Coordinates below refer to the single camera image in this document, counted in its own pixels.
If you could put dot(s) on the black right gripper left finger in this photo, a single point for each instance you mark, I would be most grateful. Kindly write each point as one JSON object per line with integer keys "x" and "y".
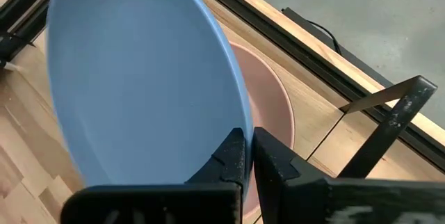
{"x": 215, "y": 203}

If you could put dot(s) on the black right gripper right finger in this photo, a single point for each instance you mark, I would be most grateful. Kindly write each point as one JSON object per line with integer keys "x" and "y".
{"x": 295, "y": 196}

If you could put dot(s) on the blue plate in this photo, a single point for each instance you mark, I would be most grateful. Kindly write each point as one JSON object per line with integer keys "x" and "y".
{"x": 139, "y": 78}

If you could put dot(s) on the pink plate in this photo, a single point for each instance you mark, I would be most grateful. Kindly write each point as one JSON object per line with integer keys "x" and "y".
{"x": 271, "y": 105}

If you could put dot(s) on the black bar beside table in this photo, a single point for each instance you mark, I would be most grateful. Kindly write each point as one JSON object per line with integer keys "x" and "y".
{"x": 290, "y": 12}

